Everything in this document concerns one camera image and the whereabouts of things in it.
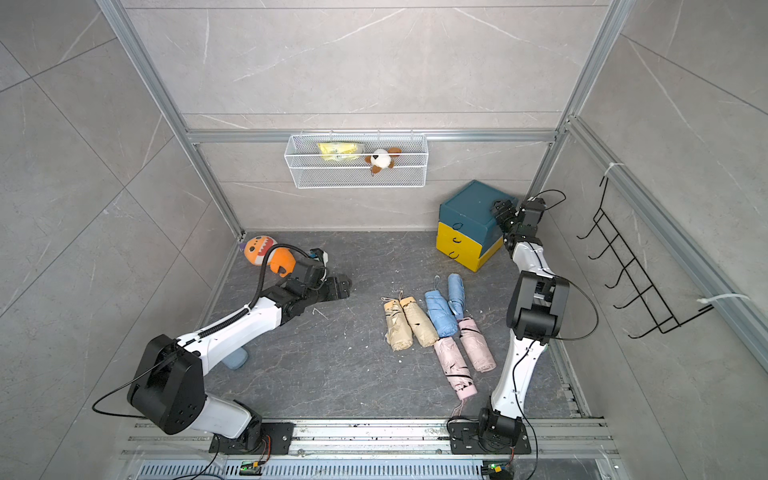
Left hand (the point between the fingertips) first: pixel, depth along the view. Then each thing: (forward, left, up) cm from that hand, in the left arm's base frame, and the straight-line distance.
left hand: (343, 279), depth 87 cm
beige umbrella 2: (-10, -23, -12) cm, 28 cm away
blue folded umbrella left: (-6, -30, -12) cm, 33 cm away
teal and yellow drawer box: (+15, -40, +5) cm, 42 cm away
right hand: (+25, -52, +5) cm, 58 cm away
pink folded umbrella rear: (-17, -39, -12) cm, 44 cm away
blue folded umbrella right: (0, -36, -11) cm, 38 cm away
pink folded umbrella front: (-23, -32, -12) cm, 41 cm away
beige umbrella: (-12, -16, -10) cm, 23 cm away
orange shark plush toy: (+19, +33, -7) cm, 39 cm away
